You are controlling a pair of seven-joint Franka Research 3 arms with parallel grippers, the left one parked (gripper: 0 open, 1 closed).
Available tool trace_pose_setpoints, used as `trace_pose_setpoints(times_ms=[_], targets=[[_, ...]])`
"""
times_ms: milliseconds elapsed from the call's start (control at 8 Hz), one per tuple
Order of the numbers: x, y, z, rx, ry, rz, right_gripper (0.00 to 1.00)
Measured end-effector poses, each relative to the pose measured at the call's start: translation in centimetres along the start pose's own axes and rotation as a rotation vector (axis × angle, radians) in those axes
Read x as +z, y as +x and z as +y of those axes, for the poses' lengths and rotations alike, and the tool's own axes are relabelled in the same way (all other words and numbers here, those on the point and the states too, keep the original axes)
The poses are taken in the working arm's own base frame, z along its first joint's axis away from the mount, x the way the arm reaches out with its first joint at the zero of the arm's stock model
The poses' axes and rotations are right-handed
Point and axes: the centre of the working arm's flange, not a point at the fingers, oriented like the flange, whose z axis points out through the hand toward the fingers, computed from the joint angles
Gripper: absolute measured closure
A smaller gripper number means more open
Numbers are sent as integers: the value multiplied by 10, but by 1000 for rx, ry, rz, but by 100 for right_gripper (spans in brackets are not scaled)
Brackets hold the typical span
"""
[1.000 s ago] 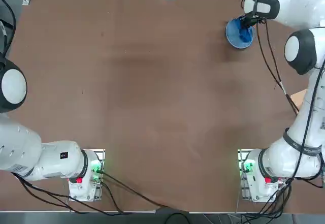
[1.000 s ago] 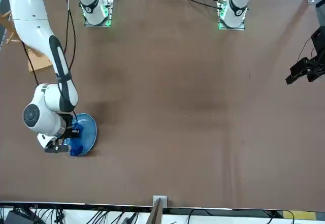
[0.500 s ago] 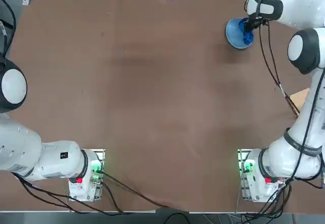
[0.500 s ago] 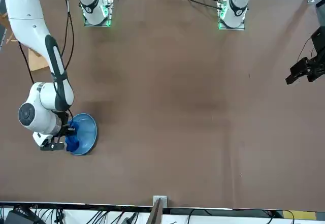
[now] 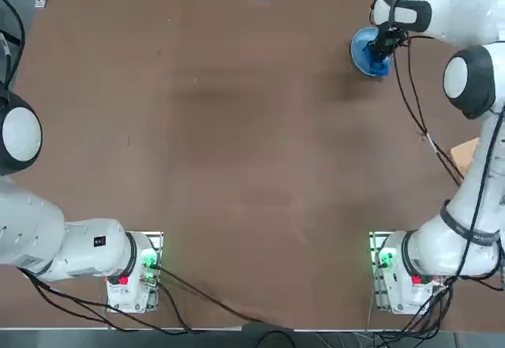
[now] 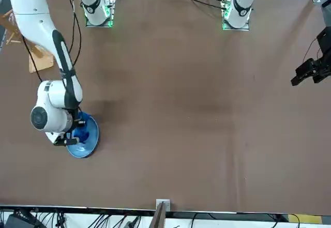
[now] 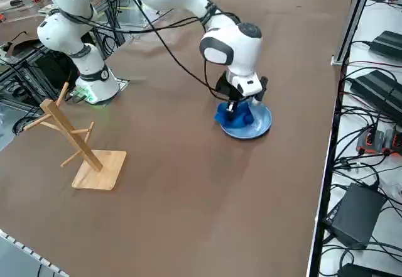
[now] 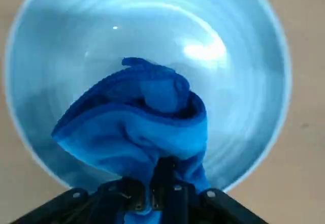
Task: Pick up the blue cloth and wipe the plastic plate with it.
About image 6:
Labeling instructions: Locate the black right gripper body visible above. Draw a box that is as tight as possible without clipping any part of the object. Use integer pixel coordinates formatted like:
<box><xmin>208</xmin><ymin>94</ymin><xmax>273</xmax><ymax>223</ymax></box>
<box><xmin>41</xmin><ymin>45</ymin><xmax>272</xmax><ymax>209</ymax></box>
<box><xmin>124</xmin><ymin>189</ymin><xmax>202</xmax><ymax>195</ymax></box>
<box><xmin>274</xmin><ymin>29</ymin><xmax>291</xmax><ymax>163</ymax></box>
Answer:
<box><xmin>66</xmin><ymin>116</ymin><xmax>87</xmax><ymax>139</ymax></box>

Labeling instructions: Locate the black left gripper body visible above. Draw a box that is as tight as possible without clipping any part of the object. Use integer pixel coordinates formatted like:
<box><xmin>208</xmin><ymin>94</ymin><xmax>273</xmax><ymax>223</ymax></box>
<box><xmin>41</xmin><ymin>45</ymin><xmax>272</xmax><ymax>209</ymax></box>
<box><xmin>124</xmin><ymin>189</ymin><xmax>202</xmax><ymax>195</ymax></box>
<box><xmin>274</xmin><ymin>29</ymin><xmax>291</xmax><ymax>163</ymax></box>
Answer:
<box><xmin>316</xmin><ymin>26</ymin><xmax>331</xmax><ymax>70</ymax></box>

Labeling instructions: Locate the blue cloth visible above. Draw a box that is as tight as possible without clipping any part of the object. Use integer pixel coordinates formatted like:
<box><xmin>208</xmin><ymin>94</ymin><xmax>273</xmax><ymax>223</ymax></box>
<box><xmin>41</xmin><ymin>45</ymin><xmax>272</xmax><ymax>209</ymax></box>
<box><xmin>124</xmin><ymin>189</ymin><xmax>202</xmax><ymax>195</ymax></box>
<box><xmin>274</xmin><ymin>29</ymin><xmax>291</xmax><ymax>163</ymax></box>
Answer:
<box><xmin>73</xmin><ymin>111</ymin><xmax>92</xmax><ymax>143</ymax></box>

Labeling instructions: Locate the blue plastic plate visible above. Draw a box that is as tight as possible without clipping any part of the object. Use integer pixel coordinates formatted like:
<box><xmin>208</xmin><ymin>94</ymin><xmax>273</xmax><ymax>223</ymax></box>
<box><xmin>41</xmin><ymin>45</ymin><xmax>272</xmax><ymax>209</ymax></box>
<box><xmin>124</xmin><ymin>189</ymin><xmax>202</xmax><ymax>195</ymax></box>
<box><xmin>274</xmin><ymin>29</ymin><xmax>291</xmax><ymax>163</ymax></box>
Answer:
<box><xmin>66</xmin><ymin>112</ymin><xmax>100</xmax><ymax>159</ymax></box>

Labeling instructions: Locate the wooden cup rack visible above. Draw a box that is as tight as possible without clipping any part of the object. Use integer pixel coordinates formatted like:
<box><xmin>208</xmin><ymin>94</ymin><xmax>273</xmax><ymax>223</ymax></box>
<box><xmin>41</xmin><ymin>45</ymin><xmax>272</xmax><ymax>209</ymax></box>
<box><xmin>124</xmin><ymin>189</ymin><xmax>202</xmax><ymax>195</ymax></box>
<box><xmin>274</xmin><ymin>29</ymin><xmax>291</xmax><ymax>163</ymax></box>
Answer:
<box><xmin>0</xmin><ymin>9</ymin><xmax>56</xmax><ymax>74</ymax></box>

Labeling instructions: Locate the black power supply box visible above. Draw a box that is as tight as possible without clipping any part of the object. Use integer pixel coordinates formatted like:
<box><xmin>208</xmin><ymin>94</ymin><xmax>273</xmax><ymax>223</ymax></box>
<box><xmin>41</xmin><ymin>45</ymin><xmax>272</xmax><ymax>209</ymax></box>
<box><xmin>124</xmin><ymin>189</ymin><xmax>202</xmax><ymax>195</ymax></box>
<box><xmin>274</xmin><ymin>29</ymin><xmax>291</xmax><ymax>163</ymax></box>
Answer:
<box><xmin>4</xmin><ymin>212</ymin><xmax>48</xmax><ymax>228</ymax></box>

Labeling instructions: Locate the dark flat panel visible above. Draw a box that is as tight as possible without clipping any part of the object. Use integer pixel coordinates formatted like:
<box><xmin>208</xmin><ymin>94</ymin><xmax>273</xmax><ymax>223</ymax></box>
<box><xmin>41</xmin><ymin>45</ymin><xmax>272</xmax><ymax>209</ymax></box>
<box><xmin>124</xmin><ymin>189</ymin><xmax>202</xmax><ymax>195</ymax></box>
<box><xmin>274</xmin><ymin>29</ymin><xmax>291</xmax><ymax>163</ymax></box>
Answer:
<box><xmin>0</xmin><ymin>0</ymin><xmax>12</xmax><ymax>50</ymax></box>

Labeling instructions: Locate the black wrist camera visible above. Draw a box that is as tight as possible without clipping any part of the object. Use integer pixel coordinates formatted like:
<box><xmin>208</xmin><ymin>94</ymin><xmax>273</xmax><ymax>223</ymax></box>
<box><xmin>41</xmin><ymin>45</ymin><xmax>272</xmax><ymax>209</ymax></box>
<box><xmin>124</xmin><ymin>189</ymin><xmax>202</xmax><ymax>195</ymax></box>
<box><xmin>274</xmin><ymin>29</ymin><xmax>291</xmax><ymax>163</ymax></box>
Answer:
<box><xmin>53</xmin><ymin>136</ymin><xmax>80</xmax><ymax>146</ymax></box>

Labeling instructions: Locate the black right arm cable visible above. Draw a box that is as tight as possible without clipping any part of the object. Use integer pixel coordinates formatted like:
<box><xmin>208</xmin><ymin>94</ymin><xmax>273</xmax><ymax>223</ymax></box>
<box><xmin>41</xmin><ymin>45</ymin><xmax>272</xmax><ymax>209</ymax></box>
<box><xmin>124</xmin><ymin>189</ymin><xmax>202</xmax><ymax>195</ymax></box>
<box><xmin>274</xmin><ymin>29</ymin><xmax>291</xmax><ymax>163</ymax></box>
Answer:
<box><xmin>22</xmin><ymin>0</ymin><xmax>83</xmax><ymax>110</ymax></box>

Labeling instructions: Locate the aluminium camera post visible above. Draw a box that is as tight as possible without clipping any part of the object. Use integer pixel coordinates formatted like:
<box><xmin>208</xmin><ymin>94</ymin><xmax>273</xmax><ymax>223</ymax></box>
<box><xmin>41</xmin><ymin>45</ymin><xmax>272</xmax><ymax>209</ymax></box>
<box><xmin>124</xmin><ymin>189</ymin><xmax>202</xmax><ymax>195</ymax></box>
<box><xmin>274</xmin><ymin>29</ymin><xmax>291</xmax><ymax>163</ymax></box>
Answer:
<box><xmin>151</xmin><ymin>199</ymin><xmax>172</xmax><ymax>228</ymax></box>

